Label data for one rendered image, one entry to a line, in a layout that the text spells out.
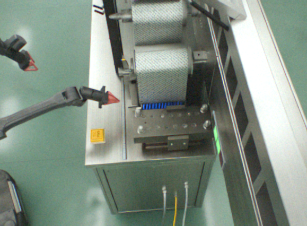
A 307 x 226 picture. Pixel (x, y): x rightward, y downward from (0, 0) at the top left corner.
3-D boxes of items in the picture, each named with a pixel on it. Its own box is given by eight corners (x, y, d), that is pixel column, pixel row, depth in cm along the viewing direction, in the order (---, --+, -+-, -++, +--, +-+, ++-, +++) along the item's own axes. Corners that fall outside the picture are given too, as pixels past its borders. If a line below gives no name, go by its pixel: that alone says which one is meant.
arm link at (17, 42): (-11, 40, 167) (-7, 51, 163) (5, 24, 165) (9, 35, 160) (9, 50, 177) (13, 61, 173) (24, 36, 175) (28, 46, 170)
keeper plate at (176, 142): (167, 147, 170) (167, 136, 161) (186, 145, 170) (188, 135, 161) (167, 151, 169) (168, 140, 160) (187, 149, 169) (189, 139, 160)
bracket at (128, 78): (126, 101, 189) (121, 63, 163) (138, 100, 189) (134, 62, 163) (126, 107, 186) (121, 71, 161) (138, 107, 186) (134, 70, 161)
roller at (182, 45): (135, 58, 178) (133, 41, 168) (183, 54, 178) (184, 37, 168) (136, 75, 171) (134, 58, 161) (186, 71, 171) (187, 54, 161)
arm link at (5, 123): (-12, 141, 146) (-20, 119, 149) (-7, 144, 152) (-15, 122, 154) (80, 101, 154) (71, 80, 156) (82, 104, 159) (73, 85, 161)
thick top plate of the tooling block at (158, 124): (132, 116, 174) (132, 110, 169) (209, 111, 174) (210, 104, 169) (134, 144, 165) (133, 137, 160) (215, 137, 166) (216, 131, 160)
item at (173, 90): (139, 104, 172) (137, 81, 157) (185, 101, 173) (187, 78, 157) (139, 105, 172) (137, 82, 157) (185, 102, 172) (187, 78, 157)
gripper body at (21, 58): (25, 50, 182) (14, 43, 176) (31, 62, 177) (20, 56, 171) (17, 58, 184) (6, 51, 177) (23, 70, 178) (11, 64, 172)
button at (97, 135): (90, 131, 178) (90, 129, 176) (104, 130, 178) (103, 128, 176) (90, 142, 174) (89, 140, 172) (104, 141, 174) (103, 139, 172)
